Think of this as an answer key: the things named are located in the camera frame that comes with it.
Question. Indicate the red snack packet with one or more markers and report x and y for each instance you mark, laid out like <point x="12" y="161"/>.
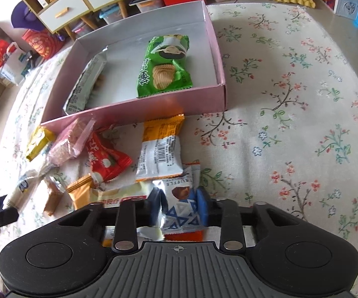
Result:
<point x="106" y="158"/>

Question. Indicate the floral tablecloth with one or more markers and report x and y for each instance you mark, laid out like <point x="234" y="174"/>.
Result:
<point x="290" y="115"/>

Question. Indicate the pink cardboard box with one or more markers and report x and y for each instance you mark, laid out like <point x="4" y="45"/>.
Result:
<point x="172" y="105"/>

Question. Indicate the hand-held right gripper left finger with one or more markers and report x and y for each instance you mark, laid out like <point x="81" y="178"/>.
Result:
<point x="156" y="206"/>

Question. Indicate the cream packet red label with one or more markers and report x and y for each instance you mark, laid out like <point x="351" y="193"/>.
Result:
<point x="120" y="194"/>

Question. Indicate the green chip packet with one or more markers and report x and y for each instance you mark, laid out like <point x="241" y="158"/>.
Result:
<point x="163" y="65"/>

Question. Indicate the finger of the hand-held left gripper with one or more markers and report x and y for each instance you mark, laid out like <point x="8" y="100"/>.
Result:
<point x="2" y="216"/>

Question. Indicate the blue-lidded clear storage box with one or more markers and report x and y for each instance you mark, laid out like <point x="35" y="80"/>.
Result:
<point x="113" y="14"/>

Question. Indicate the red gift bag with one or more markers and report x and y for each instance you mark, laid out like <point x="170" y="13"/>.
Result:
<point x="41" y="43"/>

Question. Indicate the white snack packet orange ends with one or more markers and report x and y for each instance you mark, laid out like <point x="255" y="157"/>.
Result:
<point x="179" y="198"/>

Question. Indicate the small clear storage box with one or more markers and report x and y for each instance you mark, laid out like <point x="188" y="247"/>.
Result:
<point x="82" y="28"/>

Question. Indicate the silver biscuit packet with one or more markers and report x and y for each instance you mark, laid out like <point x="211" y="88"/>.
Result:
<point x="87" y="83"/>

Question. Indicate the yellow snack packet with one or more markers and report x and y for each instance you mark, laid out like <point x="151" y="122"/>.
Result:
<point x="39" y="142"/>

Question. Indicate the small orange snack packet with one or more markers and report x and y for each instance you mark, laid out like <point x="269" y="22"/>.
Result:
<point x="81" y="194"/>

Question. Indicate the pink peanut bar packet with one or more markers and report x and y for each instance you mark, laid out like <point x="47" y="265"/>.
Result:
<point x="68" y="142"/>

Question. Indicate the clear square biscuit packet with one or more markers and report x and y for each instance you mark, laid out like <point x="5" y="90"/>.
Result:
<point x="53" y="197"/>

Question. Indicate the clear storage box dark lid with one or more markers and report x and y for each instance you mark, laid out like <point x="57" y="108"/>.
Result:
<point x="146" y="1"/>

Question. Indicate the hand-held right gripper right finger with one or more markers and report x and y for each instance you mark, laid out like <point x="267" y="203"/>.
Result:
<point x="203" y="206"/>

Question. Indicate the purple hat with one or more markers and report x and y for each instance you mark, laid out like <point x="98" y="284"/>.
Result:
<point x="22" y="14"/>

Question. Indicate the white bread packet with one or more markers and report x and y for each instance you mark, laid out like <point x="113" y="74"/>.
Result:
<point x="22" y="191"/>

